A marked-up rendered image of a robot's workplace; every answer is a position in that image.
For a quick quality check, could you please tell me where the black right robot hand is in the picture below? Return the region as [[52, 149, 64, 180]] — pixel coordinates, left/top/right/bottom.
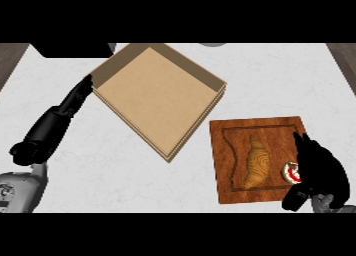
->
[[281, 131, 352, 213]]

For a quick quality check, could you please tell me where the brown wooden cutting board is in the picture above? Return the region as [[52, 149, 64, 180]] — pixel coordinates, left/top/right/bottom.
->
[[209, 115, 312, 205]]

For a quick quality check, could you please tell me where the white red cupcake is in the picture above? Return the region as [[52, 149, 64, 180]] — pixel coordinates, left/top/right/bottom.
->
[[282, 161, 303, 185]]

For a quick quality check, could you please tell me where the golden croissant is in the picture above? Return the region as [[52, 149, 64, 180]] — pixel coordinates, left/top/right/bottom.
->
[[243, 134, 272, 190]]

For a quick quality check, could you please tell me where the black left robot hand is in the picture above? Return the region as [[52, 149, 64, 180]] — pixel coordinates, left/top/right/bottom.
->
[[9, 74, 95, 167]]

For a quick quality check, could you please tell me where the brown cardboard box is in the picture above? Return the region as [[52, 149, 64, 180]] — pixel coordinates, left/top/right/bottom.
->
[[89, 43, 229, 164]]

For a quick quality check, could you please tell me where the black appliance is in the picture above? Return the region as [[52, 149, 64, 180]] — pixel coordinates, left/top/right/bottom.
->
[[30, 43, 117, 59]]

